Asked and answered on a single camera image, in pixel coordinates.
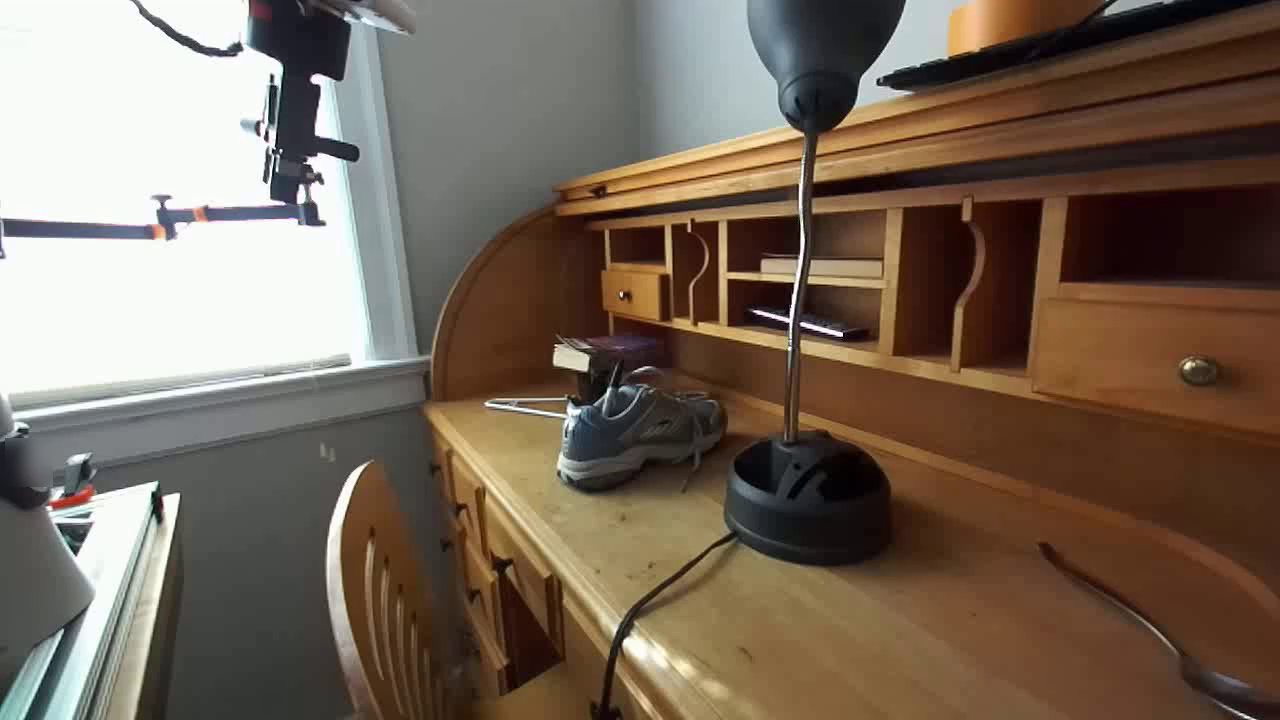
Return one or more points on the blue grey running sneaker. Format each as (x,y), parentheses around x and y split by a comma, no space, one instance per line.
(632,426)

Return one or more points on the purple paperback book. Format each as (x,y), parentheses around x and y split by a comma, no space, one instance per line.
(597,358)

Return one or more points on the white plastic clothes hanger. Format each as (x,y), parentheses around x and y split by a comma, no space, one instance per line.
(529,404)

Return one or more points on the wooden chair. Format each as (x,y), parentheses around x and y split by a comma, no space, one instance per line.
(390,633)

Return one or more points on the wooden roll-top desk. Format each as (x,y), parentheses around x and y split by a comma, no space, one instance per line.
(1071,517)

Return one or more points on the brass drawer knob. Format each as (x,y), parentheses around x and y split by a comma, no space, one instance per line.
(1196,370)

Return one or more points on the white table at left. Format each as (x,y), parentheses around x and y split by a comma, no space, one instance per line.
(115,658)

